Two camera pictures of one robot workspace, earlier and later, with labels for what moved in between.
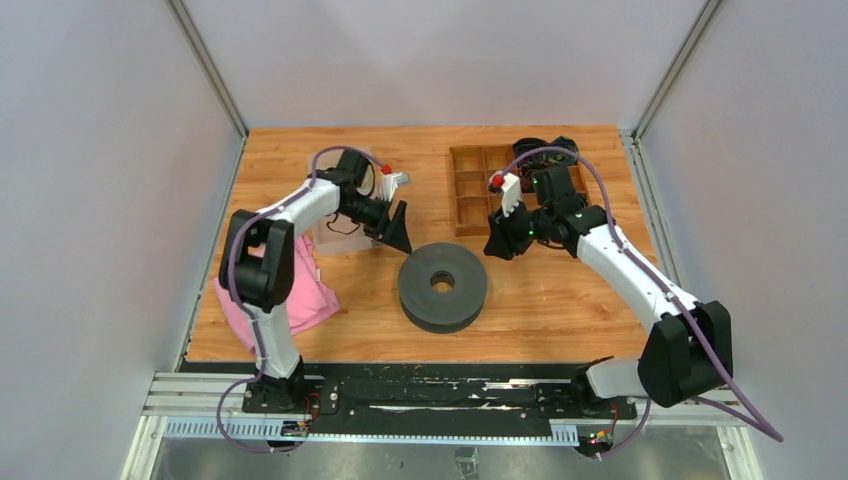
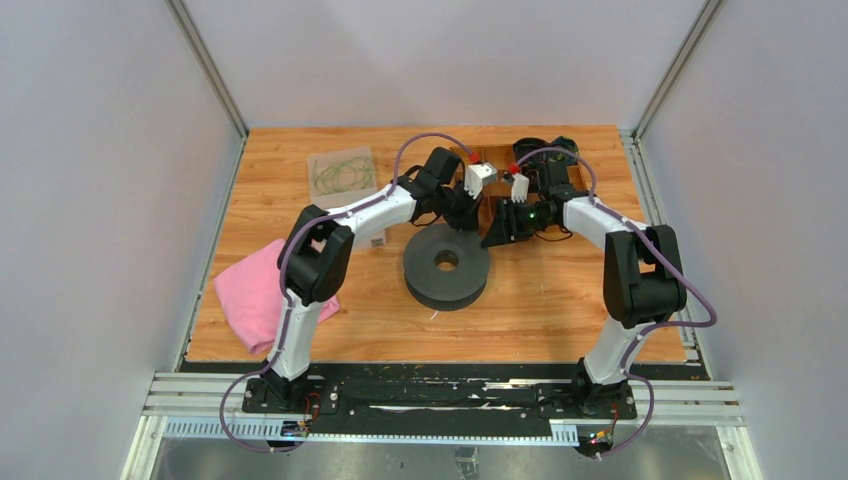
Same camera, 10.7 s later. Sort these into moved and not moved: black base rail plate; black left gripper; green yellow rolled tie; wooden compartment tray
Moved: black left gripper
Not moved: green yellow rolled tie; black base rail plate; wooden compartment tray
